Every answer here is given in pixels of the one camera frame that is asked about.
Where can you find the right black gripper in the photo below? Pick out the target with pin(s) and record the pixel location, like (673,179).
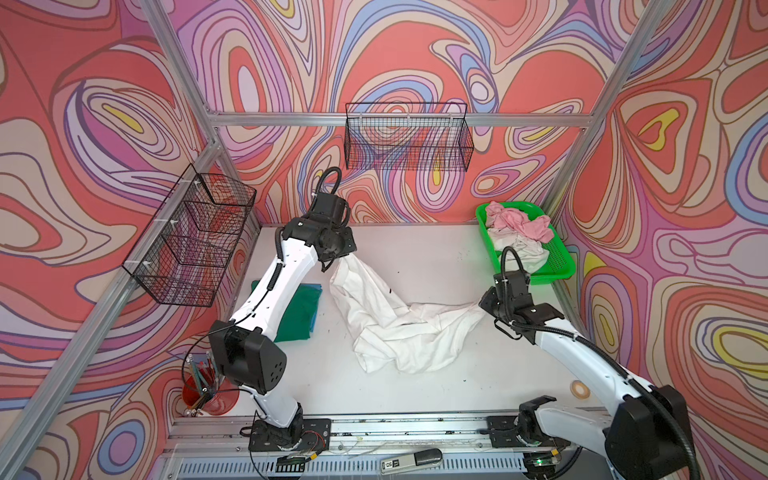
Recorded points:
(488,301)

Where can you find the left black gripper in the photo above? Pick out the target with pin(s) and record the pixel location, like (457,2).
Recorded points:
(351,244)

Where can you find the green plastic basket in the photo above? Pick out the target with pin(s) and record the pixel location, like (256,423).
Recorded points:
(559,264)

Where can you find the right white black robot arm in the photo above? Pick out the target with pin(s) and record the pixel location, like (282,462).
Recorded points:
(644,432)

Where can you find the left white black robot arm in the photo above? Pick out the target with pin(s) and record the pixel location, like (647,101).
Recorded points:
(244,349)

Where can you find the white patterned t shirt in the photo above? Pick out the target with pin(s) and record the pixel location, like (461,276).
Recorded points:
(531,253)

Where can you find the pink t shirt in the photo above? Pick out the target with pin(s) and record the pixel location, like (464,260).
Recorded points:
(512,219)

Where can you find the folded green t shirt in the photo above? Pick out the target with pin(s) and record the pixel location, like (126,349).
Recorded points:
(298,321)

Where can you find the tape roll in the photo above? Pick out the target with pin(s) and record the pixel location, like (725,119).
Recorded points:
(579,390)

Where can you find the grey black handheld device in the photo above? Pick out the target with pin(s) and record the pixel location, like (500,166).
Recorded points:
(414,461)

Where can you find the red pen cup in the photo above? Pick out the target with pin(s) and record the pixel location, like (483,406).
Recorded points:
(205,391)

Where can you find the back black wire basket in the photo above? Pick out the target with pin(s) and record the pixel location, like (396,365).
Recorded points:
(407,135)

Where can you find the black wire basket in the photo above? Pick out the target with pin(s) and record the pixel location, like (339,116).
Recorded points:
(184,252)
(407,135)

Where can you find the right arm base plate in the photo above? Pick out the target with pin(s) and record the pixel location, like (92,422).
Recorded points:
(519,431)

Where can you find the left black wire basket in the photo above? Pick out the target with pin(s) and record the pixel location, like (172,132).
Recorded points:
(184,252)

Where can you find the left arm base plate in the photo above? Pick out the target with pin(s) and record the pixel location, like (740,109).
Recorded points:
(305,435)

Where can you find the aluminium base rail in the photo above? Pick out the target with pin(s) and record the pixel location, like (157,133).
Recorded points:
(462,431)

